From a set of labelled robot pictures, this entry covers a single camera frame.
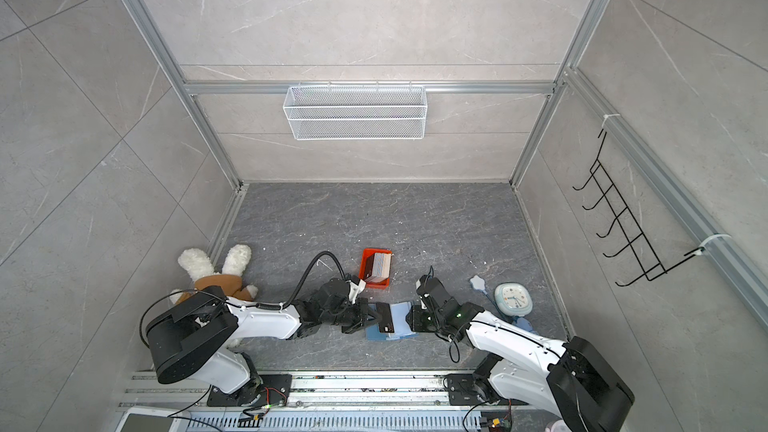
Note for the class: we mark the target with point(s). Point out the blue toy figure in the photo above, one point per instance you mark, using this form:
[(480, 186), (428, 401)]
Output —
[(478, 284)]

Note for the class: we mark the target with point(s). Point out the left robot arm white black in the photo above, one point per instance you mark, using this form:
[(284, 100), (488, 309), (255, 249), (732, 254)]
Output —
[(191, 339)]

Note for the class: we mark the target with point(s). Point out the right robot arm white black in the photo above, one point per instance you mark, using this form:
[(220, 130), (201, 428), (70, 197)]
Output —
[(570, 379)]

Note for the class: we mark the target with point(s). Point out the round mint alarm clock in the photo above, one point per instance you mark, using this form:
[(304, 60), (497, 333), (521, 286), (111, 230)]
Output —
[(513, 299)]

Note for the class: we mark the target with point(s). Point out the blue leather card holder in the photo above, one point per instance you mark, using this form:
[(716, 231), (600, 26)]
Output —
[(403, 330)]

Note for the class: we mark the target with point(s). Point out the black wire hook rack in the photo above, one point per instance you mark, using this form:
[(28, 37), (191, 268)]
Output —
[(626, 224)]

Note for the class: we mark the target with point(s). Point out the white tablet device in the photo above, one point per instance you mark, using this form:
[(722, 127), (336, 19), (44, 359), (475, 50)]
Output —
[(147, 419)]

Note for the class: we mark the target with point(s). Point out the red plastic tray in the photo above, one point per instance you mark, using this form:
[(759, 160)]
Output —
[(365, 268)]

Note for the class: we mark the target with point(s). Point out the aluminium frame rails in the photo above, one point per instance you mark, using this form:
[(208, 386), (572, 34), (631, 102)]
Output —
[(736, 267)]

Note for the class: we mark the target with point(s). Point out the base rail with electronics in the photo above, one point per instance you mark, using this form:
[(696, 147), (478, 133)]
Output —
[(420, 400)]

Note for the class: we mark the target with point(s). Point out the white plush bunny toy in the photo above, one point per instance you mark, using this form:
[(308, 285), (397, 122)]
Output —
[(200, 269)]

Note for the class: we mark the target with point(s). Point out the white wire mesh basket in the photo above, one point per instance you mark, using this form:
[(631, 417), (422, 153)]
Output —
[(356, 112)]

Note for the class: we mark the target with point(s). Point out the stack of credit cards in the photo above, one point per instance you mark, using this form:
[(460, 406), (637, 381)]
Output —
[(380, 264)]

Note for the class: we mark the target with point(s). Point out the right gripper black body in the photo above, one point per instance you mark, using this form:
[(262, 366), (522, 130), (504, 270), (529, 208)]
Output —
[(423, 321)]

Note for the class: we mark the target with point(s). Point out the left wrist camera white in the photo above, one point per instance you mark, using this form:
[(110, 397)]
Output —
[(356, 286)]

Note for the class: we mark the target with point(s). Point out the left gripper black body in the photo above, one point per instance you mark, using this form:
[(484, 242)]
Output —
[(352, 316)]

